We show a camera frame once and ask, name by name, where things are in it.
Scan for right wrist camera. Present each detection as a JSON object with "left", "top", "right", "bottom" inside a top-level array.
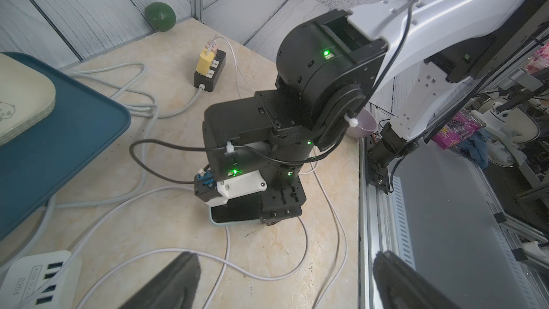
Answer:
[{"left": 194, "top": 169, "right": 267, "bottom": 207}]

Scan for grey power strip cord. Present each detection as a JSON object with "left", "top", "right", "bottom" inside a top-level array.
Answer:
[{"left": 0, "top": 62, "right": 206, "bottom": 267}]

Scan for white charging cable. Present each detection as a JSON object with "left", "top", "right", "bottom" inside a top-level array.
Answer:
[{"left": 72, "top": 217, "right": 310, "bottom": 309}]

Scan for white power strip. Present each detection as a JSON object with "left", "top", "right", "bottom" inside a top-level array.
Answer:
[{"left": 1, "top": 250, "right": 82, "bottom": 308}]

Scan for purple bowl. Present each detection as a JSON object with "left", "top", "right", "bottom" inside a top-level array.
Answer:
[{"left": 346, "top": 108, "right": 377, "bottom": 139}]

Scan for yellow charger plug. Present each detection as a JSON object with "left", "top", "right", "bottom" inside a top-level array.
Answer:
[{"left": 196, "top": 48, "right": 215, "bottom": 76}]

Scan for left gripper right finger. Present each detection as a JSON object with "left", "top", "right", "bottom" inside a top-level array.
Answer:
[{"left": 373, "top": 251, "right": 458, "bottom": 309}]

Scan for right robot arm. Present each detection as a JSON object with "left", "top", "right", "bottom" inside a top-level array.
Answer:
[{"left": 195, "top": 0, "right": 548, "bottom": 225}]

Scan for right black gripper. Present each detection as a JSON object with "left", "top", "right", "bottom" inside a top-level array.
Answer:
[{"left": 259, "top": 174, "right": 307, "bottom": 225}]

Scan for green avocado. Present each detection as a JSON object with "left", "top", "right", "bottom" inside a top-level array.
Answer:
[{"left": 144, "top": 2, "right": 177, "bottom": 31}]

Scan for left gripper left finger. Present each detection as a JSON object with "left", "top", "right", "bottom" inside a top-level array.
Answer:
[{"left": 120, "top": 252, "right": 201, "bottom": 309}]

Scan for black power strip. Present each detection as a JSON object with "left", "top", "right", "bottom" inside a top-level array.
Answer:
[{"left": 194, "top": 49, "right": 227, "bottom": 92}]

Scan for light green case phone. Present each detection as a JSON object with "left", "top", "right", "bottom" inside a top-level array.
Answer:
[{"left": 210, "top": 205, "right": 260, "bottom": 227}]

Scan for cream square dish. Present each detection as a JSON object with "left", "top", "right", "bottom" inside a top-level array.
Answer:
[{"left": 1, "top": 54, "right": 57, "bottom": 145}]

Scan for blue tray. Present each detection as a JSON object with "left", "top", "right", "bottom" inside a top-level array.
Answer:
[{"left": 1, "top": 51, "right": 131, "bottom": 237}]

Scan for pink charger plug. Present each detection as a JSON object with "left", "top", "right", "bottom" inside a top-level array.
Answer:
[{"left": 205, "top": 39, "right": 218, "bottom": 53}]

